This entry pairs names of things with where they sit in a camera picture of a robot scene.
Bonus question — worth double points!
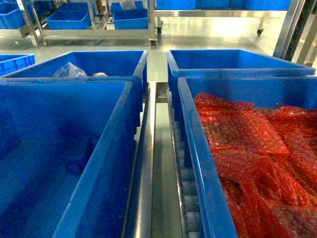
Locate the blue bin front left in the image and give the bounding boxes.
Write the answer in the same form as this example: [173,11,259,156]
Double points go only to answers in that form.
[0,80,141,238]

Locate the red bubble wrap bags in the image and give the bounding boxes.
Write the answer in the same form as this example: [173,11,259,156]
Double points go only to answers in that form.
[194,93,317,238]

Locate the blue bin with red wrap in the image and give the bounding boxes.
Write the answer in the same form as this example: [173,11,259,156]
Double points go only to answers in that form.
[178,76,317,238]

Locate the clear plastic bag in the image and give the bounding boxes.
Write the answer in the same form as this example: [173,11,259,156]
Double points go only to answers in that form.
[53,62,87,77]

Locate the steel flow rack shelf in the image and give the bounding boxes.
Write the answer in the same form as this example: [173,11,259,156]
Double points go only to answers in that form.
[122,82,201,238]

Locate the blue bin rear left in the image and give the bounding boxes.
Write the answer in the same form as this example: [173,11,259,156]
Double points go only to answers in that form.
[3,50,148,93]

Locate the blue block part with knob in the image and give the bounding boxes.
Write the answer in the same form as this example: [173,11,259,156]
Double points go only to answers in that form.
[63,137,95,176]

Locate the blue bin rear right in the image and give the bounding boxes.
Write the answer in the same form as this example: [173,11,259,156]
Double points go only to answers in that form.
[166,49,317,121]

